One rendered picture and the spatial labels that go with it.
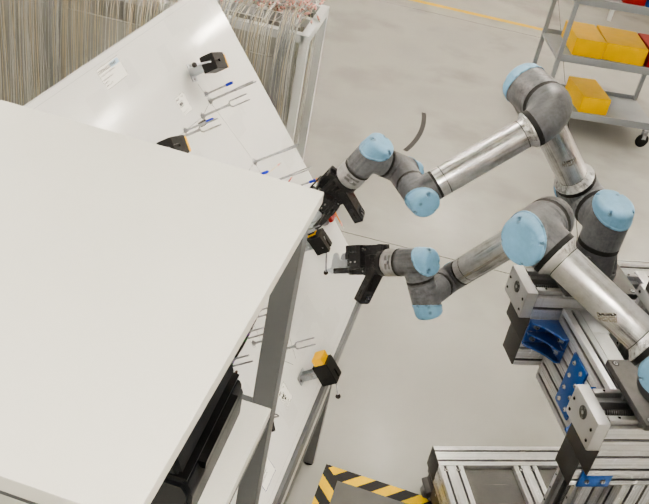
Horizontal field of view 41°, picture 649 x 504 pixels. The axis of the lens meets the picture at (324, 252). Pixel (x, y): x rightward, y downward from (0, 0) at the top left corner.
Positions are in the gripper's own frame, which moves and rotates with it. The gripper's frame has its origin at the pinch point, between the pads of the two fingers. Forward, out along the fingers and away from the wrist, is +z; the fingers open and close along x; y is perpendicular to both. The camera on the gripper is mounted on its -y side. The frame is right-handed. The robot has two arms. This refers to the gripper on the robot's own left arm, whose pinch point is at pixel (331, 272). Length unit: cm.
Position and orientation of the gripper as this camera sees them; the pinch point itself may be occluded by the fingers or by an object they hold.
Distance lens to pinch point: 244.5
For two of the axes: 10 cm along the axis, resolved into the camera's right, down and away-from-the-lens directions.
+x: -6.8, -0.2, -7.4
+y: -0.1, -10.0, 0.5
